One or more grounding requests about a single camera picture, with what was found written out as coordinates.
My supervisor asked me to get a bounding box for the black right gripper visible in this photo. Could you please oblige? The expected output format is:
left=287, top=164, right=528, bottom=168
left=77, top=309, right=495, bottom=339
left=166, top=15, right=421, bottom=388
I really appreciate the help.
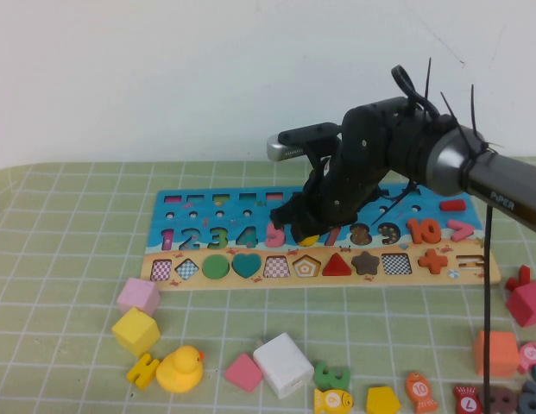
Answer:
left=270, top=150, right=383, bottom=242

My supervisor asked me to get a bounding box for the pink number five piece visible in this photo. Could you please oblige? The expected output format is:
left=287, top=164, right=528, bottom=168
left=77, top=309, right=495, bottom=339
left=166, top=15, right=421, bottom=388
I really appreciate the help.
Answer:
left=265, top=222, right=287, bottom=248

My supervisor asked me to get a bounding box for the colourful wooden puzzle board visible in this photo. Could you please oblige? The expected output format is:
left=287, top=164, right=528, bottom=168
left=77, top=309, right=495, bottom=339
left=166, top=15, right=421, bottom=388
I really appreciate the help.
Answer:
left=140, top=183, right=502, bottom=292

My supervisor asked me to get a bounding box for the red triangle piece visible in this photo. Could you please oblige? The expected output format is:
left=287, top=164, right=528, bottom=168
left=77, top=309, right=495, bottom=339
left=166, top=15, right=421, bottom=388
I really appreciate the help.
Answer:
left=322, top=252, right=354, bottom=277

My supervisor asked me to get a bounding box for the teal heart piece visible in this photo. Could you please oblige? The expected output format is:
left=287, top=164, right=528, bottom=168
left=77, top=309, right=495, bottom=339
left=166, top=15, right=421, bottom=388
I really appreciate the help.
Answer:
left=231, top=253, right=263, bottom=279

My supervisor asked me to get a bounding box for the green number three piece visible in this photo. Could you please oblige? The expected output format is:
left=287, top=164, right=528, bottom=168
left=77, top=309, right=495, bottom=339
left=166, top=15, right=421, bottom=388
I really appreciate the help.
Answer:
left=208, top=225, right=230, bottom=250
left=312, top=361, right=352, bottom=391

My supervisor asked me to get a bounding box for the brown star piece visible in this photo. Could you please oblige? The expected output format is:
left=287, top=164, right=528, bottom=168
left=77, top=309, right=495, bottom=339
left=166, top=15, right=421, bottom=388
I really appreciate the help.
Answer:
left=351, top=251, right=381, bottom=276

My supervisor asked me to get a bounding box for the green circle piece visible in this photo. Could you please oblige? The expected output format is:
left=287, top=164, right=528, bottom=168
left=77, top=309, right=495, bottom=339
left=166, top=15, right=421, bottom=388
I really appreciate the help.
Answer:
left=201, top=254, right=231, bottom=280

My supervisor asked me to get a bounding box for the orange number ten piece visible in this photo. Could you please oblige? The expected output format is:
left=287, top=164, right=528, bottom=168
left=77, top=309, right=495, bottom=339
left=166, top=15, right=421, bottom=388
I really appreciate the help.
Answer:
left=407, top=218, right=443, bottom=245

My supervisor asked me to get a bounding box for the orange plus sign piece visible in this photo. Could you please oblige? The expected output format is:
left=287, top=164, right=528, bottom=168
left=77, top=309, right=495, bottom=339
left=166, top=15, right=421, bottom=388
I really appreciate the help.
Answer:
left=417, top=248, right=449, bottom=275

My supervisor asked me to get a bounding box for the pink diamond piece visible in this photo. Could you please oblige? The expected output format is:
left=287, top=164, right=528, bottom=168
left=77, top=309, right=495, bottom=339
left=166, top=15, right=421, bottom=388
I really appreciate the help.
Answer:
left=224, top=352, right=264, bottom=393

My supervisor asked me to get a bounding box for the pink greater-than sign piece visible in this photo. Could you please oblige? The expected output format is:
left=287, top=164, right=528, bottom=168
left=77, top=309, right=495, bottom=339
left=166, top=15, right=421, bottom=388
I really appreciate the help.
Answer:
left=447, top=219, right=476, bottom=242

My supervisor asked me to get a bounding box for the yellow fish piece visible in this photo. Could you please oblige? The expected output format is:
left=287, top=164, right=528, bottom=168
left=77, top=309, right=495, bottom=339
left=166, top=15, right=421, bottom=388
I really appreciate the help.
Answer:
left=313, top=387, right=355, bottom=414

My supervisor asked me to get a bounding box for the yellow pentagon piece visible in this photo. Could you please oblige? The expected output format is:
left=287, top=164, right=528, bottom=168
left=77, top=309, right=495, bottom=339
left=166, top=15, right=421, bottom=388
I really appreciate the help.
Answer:
left=365, top=386, right=401, bottom=414

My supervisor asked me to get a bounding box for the orange fish piece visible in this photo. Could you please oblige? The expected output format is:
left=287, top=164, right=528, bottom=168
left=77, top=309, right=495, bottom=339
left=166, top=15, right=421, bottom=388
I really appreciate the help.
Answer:
left=405, top=371, right=439, bottom=414

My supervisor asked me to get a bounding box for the yellow letter H piece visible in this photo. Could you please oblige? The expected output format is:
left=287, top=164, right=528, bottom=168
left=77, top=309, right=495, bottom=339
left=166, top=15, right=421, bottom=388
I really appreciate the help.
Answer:
left=126, top=353, right=161, bottom=391

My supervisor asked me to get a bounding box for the red letter Y piece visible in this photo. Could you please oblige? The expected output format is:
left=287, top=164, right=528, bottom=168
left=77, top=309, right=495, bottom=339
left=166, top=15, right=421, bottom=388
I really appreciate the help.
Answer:
left=504, top=265, right=532, bottom=291

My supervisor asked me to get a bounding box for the red fish piece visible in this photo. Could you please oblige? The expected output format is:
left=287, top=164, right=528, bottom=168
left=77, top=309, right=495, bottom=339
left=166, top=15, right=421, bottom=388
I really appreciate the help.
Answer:
left=451, top=386, right=482, bottom=414

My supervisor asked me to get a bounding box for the brown number eight piece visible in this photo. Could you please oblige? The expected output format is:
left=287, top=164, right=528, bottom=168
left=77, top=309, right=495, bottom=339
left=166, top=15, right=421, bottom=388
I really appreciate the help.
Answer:
left=478, top=386, right=519, bottom=414

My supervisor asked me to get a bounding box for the pink fish piece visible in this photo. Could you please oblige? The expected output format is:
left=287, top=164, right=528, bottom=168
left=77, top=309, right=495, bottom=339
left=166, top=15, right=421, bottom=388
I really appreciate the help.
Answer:
left=516, top=342, right=536, bottom=375

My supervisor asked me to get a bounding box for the dark blue number piece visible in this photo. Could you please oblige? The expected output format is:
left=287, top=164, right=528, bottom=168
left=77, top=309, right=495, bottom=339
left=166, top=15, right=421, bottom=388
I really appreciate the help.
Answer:
left=517, top=379, right=536, bottom=414

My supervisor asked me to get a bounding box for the green checked tablecloth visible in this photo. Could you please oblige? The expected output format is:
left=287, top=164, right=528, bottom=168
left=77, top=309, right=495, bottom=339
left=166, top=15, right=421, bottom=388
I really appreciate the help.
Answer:
left=0, top=157, right=536, bottom=414

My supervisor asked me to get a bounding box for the white plastic block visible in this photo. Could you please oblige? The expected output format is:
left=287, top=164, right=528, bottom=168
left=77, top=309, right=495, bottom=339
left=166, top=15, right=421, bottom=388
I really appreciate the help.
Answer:
left=252, top=331, right=315, bottom=400

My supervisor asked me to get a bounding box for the pink wooden cube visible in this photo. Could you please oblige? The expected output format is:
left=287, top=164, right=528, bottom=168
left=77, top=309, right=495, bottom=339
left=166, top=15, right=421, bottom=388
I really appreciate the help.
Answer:
left=116, top=277, right=161, bottom=317

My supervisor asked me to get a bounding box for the yellow rubber duck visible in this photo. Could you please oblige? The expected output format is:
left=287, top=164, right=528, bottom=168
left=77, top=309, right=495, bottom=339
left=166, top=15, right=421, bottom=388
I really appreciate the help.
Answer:
left=155, top=344, right=205, bottom=393

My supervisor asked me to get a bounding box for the yellow wooden cube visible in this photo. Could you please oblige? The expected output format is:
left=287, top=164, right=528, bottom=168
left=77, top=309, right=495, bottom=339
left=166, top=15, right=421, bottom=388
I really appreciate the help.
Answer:
left=110, top=306, right=161, bottom=357

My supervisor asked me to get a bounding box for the red wooden block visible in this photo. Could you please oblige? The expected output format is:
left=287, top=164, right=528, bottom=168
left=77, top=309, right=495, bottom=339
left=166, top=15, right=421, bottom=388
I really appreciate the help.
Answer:
left=506, top=279, right=536, bottom=328

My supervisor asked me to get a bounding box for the orange wooden cube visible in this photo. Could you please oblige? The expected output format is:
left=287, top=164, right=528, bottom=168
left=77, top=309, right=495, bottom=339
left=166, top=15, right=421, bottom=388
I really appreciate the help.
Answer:
left=473, top=329, right=521, bottom=379

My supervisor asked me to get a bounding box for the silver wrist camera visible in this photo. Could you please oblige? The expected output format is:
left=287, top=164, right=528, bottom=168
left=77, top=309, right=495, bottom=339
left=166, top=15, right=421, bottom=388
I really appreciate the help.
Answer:
left=266, top=122, right=342, bottom=163

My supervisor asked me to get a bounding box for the black cable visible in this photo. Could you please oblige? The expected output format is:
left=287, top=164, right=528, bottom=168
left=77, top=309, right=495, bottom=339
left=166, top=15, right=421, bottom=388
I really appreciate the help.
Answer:
left=482, top=202, right=495, bottom=414
left=390, top=64, right=439, bottom=120

